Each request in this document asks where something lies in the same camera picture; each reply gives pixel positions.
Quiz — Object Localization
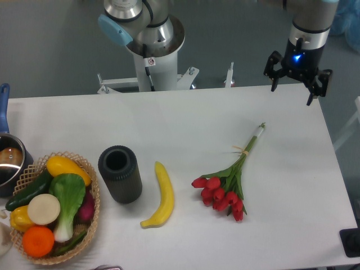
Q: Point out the dark grey ribbed vase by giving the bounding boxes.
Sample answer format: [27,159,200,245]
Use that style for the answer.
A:
[98,145,142,204]

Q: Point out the green bean pod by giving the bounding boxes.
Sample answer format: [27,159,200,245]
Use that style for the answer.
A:
[52,231,87,257]

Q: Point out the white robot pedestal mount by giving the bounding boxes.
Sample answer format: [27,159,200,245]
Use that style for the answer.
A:
[97,13,237,95]

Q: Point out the yellow bell pepper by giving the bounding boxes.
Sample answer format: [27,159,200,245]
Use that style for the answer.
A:
[10,205,35,232]

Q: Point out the yellow banana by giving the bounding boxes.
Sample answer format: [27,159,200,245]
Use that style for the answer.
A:
[140,161,175,229]

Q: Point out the green cucumber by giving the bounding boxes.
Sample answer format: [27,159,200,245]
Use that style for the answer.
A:
[5,169,53,212]

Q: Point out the white round radish slice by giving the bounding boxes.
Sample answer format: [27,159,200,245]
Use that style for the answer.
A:
[27,193,60,226]

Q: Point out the green bok choy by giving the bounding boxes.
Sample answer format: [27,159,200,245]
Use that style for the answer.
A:
[49,173,86,242]

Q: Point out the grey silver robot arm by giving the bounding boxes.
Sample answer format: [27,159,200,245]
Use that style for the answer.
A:
[98,1,338,105]

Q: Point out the orange fruit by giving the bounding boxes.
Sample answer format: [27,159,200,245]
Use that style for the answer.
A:
[22,226,55,258]

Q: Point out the blue plastic bag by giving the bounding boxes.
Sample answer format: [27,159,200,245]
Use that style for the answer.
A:
[329,0,359,53]

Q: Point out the white frame at right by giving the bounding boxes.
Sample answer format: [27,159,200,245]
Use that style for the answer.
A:
[333,96,359,151]

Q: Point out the purple red radish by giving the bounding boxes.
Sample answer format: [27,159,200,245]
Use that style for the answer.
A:
[78,190,95,222]

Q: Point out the small white garlic piece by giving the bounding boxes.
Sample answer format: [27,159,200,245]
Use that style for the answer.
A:
[0,210,7,219]

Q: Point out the woven wicker basket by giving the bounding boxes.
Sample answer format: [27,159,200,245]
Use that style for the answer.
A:
[10,151,100,266]

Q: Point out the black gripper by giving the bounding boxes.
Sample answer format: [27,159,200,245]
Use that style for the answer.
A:
[263,41,333,106]

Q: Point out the yellow squash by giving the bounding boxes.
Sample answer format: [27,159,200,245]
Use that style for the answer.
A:
[46,156,91,187]

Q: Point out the person's dark hair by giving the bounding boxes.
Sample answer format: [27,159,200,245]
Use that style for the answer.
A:
[94,265,123,270]

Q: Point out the blue handled saucepan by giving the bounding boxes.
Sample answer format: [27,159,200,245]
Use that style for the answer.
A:
[1,83,33,198]

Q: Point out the red tulip bouquet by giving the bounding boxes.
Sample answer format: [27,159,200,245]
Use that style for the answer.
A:
[191,123,266,222]

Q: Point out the black device at table edge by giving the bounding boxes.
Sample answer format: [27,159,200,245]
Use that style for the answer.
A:
[339,228,360,258]

